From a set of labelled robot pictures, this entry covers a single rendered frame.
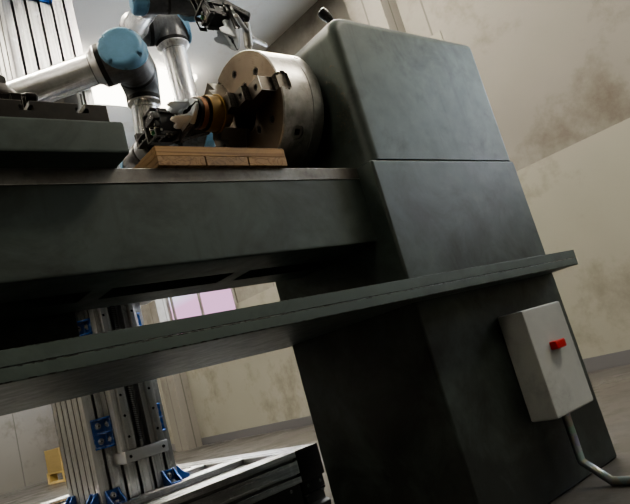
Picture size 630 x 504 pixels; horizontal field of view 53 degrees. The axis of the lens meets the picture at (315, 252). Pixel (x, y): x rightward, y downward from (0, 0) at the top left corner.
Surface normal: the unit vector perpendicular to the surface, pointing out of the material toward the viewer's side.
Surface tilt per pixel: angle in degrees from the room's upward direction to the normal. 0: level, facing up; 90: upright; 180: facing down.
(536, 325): 90
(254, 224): 90
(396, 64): 90
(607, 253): 90
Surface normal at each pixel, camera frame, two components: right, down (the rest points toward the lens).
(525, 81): -0.73, 0.07
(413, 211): 0.60, -0.31
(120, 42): 0.13, -0.23
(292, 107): 0.65, 0.04
